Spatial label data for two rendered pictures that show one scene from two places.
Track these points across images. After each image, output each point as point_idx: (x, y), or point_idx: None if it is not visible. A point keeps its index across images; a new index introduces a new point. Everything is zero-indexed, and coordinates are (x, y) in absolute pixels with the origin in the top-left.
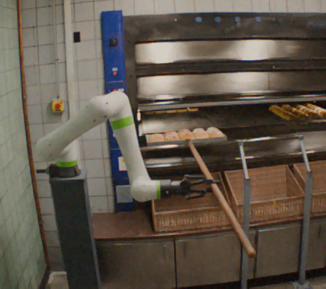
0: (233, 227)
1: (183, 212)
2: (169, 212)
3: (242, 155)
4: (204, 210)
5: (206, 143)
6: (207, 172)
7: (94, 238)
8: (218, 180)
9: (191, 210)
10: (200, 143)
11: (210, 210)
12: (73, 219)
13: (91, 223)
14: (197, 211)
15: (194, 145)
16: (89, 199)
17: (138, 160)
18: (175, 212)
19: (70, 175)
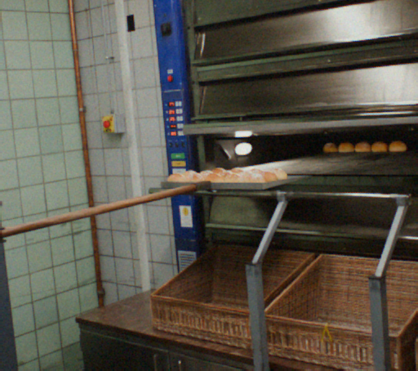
0: None
1: (184, 303)
2: (167, 297)
3: (273, 219)
4: (212, 308)
5: (231, 190)
6: (42, 219)
7: (10, 306)
8: (4, 227)
9: (195, 302)
10: (224, 189)
11: (220, 310)
12: None
13: (0, 280)
14: (203, 307)
15: (215, 192)
16: (3, 246)
17: None
18: (175, 301)
19: None
